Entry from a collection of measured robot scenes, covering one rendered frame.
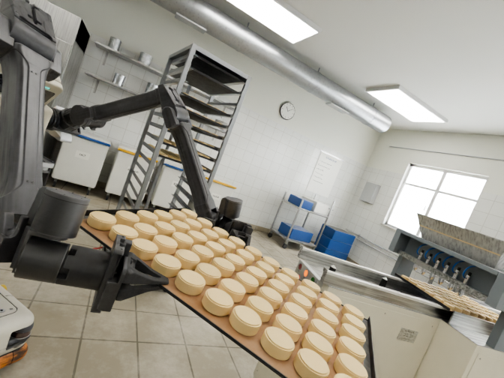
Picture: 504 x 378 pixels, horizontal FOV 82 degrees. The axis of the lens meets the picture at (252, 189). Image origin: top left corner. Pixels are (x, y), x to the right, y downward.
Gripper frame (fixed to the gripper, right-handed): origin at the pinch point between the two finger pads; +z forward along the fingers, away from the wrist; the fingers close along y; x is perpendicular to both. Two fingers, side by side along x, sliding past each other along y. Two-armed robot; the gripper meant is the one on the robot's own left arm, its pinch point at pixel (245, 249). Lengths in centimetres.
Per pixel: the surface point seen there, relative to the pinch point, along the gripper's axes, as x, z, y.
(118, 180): 28, -358, 80
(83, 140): 83, -358, 44
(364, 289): -79, -20, 12
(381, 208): -449, -351, -29
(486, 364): -135, 11, 20
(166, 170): -27, -360, 45
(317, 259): -73, -50, 13
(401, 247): -141, -57, -9
